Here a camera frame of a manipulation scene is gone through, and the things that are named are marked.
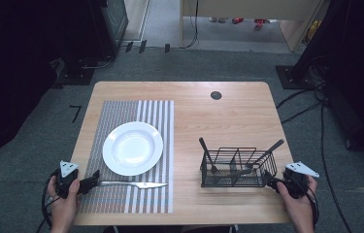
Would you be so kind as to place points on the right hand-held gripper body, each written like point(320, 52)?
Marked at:
point(296, 184)

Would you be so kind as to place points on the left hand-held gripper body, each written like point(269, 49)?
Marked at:
point(66, 181)

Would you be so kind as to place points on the silver table knife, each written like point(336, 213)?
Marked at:
point(134, 184)

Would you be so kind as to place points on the person's right hand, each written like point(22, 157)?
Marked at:
point(296, 208)

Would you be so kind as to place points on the person's left hand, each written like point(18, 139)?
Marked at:
point(63, 207)

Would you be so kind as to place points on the white round plate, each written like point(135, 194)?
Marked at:
point(132, 149)

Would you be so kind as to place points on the black floor tape corner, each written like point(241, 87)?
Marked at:
point(77, 111)

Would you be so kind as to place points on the striped woven placemat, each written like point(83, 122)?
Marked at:
point(118, 110)

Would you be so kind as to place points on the black table grommet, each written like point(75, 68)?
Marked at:
point(215, 95)

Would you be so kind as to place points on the black stand base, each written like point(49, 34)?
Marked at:
point(74, 76)
point(291, 77)

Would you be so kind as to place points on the dark cabinet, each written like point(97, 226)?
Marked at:
point(113, 26)

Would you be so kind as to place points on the yellow object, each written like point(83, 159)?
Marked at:
point(313, 30)

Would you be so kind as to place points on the small red object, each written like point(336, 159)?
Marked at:
point(259, 23)
point(238, 20)

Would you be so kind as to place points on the light wooden desk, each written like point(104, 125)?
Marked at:
point(250, 8)

